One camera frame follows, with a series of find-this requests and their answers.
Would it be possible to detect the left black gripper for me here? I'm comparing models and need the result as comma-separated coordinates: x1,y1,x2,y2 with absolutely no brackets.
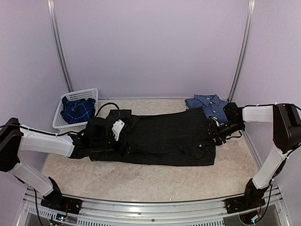
91,135,139,157

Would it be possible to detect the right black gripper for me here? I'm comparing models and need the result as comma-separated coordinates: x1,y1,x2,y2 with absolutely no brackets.
200,120,244,145

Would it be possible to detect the blue checked shirt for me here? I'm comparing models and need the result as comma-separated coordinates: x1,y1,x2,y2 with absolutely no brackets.
185,94,228,124

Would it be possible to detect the black pinstripe long sleeve shirt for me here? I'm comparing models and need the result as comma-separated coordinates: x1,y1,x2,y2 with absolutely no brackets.
89,107,216,167

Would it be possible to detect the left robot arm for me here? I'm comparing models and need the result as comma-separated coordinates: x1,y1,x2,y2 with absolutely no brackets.
0,108,125,210

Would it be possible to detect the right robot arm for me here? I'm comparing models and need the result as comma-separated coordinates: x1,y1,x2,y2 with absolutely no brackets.
207,103,301,209

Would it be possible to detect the dark blue plaid shirt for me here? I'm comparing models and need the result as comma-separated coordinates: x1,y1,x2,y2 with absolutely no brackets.
60,97,96,124

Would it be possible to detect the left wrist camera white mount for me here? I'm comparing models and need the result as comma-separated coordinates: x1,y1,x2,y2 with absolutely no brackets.
111,120,125,141

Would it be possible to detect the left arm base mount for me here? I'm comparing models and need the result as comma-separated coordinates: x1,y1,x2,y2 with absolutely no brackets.
41,177,82,215

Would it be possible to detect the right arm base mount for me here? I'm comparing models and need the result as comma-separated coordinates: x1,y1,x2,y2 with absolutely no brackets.
225,179,269,214

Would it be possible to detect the front aluminium rail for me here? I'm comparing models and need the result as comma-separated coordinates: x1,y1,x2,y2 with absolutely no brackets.
22,186,289,226

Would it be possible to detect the right aluminium frame post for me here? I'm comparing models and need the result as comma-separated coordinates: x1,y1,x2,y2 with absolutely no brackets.
227,0,256,102

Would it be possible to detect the aluminium frame post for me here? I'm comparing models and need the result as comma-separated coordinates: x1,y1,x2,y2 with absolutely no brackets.
47,0,74,92
227,0,256,102

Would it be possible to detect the left aluminium frame post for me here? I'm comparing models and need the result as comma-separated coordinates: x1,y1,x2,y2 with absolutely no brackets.
47,0,74,92

